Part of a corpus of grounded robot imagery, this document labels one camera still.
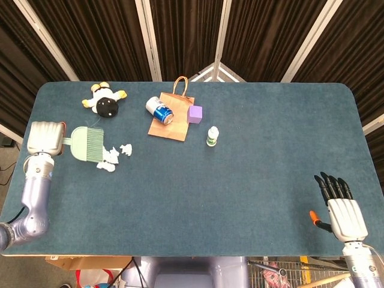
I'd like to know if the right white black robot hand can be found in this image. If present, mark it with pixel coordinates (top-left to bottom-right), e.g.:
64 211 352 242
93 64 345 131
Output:
309 171 369 243

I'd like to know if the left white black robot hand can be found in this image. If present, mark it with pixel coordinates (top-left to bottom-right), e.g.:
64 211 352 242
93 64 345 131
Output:
26 121 67 157

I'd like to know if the mint green hand brush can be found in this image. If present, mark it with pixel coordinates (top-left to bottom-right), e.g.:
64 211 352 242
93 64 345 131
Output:
62 126 106 163

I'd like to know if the wooden stick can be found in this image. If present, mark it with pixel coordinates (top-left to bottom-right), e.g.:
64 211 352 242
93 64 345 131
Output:
305 272 352 288

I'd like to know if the dark brown curtain panel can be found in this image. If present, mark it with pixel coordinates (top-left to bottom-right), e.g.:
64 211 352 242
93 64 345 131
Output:
149 0 225 82
0 0 73 136
221 0 328 83
292 0 384 164
26 0 154 82

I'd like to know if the white black plush toy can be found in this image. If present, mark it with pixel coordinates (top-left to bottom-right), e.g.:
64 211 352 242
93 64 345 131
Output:
81 81 128 118

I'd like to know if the red patterned plastic packet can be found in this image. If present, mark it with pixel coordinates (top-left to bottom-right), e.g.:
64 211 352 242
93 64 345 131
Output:
259 261 292 288

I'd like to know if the blue felt table cover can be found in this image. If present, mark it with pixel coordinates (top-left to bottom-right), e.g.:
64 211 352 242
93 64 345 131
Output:
0 81 384 258

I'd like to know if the blue white soda can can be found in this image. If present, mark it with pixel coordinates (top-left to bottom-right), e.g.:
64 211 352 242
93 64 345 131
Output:
145 96 175 125

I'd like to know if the brown cardboard box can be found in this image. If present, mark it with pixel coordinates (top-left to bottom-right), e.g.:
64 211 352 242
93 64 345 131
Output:
44 256 133 271

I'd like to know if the brown paper bag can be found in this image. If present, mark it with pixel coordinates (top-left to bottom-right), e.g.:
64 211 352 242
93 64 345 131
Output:
147 76 195 143

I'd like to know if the red white shopping bag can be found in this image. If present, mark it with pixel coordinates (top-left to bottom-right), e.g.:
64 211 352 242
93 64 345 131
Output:
74 269 122 288

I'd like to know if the purple foam cube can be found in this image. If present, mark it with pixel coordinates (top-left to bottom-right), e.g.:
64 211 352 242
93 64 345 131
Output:
187 105 203 124

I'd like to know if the small white green-label bottle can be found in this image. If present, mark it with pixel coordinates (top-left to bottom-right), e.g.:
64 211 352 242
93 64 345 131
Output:
206 126 219 147

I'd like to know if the lavender robot torso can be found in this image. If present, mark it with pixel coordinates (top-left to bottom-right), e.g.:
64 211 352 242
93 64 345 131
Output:
121 256 250 288

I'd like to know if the white frame pole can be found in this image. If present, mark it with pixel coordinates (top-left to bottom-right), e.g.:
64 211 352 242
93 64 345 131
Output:
213 0 232 82
280 0 344 83
362 115 384 134
134 0 163 82
0 123 24 145
13 0 79 82

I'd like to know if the metal wire cart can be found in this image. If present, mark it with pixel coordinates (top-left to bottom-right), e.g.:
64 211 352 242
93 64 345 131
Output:
246 256 352 288

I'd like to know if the black cable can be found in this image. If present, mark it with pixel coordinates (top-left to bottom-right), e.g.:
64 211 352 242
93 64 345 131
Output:
112 256 142 284

